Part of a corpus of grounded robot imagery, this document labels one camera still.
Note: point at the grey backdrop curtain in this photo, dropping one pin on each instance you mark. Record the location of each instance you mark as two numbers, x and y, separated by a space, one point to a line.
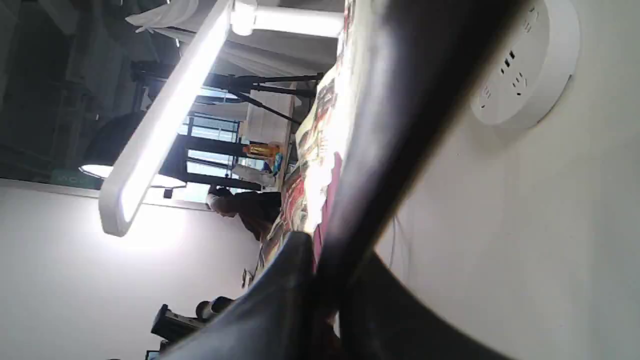
262 53

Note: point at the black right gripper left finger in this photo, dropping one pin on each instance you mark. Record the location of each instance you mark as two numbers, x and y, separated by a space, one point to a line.
273 320

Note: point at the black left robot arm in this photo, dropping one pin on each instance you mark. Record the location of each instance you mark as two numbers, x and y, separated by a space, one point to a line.
173 327

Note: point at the painted paper folding fan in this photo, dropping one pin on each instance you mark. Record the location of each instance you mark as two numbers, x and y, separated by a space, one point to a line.
417 62

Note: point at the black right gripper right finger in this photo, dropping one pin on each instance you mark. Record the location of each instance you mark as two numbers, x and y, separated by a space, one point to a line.
381 320

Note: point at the black camera tripod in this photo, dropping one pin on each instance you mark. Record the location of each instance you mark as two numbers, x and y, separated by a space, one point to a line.
237 89

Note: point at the white desk lamp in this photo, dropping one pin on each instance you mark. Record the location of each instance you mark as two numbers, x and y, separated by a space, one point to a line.
545 38

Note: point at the person in dark clothes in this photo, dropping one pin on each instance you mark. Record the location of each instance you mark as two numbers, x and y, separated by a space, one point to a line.
257 211

